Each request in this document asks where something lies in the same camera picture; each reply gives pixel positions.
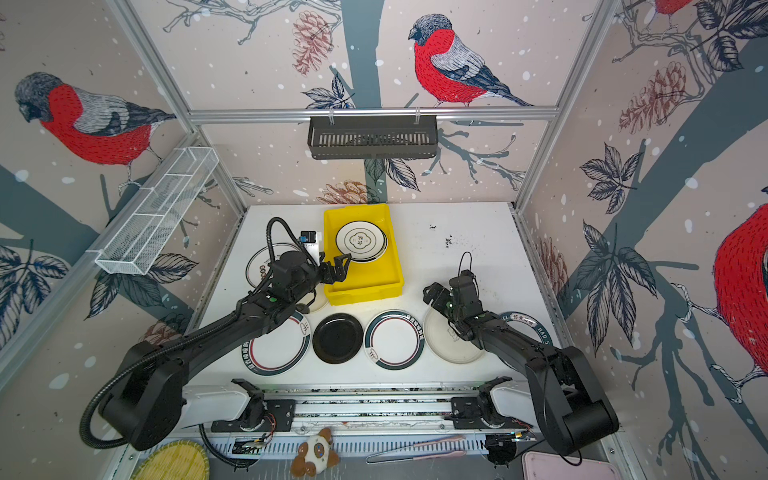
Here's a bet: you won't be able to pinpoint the white wire mesh shelf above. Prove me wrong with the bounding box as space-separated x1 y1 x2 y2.
95 146 219 275

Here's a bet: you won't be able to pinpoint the large cream plate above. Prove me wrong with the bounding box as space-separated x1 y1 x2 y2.
424 308 484 365

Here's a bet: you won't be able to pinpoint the black round plate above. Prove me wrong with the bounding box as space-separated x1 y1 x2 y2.
312 313 363 365

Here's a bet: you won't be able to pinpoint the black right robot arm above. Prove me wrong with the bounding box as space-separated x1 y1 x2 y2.
422 266 620 457

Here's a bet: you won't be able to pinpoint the pink chopsticks tongs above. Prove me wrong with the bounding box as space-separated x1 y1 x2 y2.
365 435 466 465

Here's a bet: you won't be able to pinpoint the white plate red Chinese characters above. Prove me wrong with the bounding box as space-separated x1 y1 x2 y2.
245 242 297 288

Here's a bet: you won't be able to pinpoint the white plate green rim centre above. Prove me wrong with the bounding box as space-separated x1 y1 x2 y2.
363 310 426 371

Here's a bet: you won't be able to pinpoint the plush panda toy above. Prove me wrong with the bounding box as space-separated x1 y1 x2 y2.
290 427 340 478

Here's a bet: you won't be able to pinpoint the white plate thin green rings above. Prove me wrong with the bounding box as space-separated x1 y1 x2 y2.
334 220 389 263

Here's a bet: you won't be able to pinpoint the aluminium frame corner post left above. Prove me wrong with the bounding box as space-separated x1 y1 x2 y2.
105 0 247 217

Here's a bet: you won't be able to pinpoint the white plate green lettered rim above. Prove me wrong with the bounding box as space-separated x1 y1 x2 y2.
500 311 554 346

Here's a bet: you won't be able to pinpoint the aluminium frame horizontal bar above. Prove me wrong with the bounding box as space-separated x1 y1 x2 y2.
187 106 560 125

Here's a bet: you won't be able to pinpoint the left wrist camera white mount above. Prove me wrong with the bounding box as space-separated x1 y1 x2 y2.
299 230 322 261

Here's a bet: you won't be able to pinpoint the yellow plastic bin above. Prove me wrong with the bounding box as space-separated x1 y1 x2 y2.
323 204 405 306

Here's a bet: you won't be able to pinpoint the white plate green rim left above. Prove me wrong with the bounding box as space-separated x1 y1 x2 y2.
241 312 311 376

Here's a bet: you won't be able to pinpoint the black hanging wire basket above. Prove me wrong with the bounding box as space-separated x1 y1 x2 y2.
307 115 439 160

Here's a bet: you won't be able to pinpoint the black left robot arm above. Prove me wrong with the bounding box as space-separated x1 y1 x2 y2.
79 236 351 450

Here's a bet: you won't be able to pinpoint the pink tray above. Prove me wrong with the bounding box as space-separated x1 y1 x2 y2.
522 452 621 480

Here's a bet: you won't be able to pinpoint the aluminium frame corner post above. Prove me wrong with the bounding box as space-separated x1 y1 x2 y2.
105 0 247 217
515 0 620 214

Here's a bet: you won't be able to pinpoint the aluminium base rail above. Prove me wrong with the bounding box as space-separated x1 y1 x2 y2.
126 379 542 451

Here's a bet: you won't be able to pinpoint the woven bamboo mat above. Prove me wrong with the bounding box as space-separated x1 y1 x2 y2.
130 440 210 480

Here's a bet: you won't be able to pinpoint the aluminium frame corner post right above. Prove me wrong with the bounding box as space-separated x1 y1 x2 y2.
515 0 620 214

